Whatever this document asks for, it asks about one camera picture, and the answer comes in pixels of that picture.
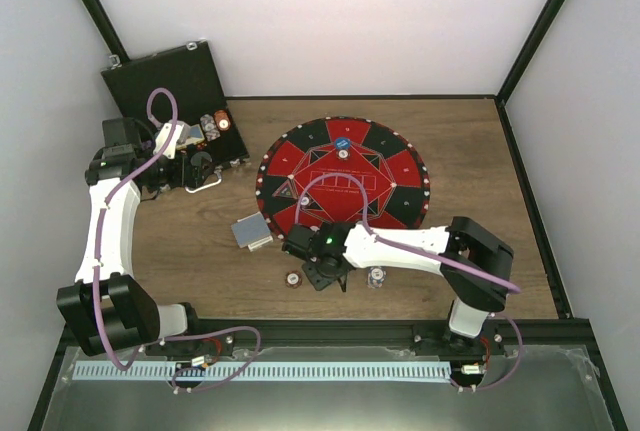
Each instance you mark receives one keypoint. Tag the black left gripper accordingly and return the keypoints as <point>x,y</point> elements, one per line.
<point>180,178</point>

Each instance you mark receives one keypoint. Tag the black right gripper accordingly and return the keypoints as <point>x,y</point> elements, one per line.
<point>319,281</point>

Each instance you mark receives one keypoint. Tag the brown chip stack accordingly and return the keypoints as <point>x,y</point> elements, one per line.
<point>293,280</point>

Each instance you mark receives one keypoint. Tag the blue small blind button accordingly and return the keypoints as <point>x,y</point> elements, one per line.
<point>342,143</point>

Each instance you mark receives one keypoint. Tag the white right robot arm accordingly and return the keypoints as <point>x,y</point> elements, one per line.
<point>475,263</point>

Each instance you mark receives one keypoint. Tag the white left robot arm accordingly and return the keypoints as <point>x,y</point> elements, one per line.
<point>105,307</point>

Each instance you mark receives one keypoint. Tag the boxed playing card deck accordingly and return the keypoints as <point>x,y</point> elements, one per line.
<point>192,136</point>

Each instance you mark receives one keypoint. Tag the blue purple chip stack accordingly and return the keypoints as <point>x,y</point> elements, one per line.
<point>375,277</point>

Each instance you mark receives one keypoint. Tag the red chip stack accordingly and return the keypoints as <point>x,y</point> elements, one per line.
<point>222,120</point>

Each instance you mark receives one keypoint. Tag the black poker case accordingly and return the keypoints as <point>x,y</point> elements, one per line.
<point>180,84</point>

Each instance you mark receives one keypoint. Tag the blue backed card deck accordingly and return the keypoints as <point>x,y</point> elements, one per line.
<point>252,232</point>

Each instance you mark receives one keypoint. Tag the round red black poker mat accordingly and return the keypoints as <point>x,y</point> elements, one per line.
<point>384,180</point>

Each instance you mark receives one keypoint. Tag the light blue slotted strip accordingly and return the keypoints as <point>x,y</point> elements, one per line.
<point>421,371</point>

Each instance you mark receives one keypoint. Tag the chrome case handle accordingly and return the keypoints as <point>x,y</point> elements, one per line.
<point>212,181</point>

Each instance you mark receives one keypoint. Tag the black mounting rail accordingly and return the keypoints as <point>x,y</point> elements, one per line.
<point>425,337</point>

